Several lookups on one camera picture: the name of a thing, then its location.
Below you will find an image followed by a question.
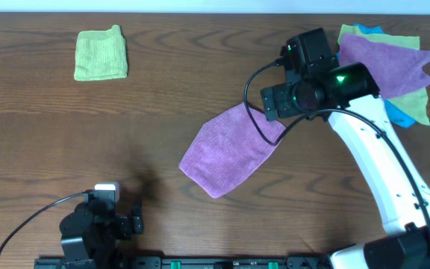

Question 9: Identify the purple microfiber cloth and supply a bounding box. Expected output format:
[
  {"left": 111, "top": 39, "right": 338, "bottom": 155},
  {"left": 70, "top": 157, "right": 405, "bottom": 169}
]
[{"left": 179, "top": 103, "right": 276, "bottom": 199}]

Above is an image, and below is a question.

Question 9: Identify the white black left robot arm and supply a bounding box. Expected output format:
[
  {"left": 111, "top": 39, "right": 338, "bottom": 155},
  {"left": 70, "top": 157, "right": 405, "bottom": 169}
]
[{"left": 60, "top": 197, "right": 143, "bottom": 269}]

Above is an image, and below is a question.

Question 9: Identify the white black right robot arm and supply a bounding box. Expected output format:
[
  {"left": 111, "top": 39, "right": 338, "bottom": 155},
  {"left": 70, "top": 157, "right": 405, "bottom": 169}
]
[{"left": 261, "top": 63, "right": 430, "bottom": 268}]

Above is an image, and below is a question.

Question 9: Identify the blue cloth in pile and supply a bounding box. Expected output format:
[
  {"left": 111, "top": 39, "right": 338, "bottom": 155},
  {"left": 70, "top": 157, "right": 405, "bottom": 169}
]
[{"left": 337, "top": 24, "right": 420, "bottom": 129}]

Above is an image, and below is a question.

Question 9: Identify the purple cloth in pile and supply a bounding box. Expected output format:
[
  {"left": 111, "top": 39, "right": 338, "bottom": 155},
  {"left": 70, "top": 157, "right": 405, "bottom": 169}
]
[{"left": 339, "top": 34, "right": 430, "bottom": 99}]

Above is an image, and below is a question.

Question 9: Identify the green cloth in pile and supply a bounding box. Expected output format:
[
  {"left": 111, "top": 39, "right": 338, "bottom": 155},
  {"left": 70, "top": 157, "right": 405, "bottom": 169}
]
[{"left": 337, "top": 23, "right": 430, "bottom": 127}]

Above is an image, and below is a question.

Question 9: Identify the folded green cloth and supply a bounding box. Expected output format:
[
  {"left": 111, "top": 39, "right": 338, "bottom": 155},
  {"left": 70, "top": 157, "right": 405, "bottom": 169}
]
[{"left": 74, "top": 25, "right": 128, "bottom": 81}]

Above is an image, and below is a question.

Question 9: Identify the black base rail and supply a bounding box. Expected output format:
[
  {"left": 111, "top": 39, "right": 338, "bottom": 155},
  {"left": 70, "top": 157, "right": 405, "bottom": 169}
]
[{"left": 33, "top": 256, "right": 333, "bottom": 269}]

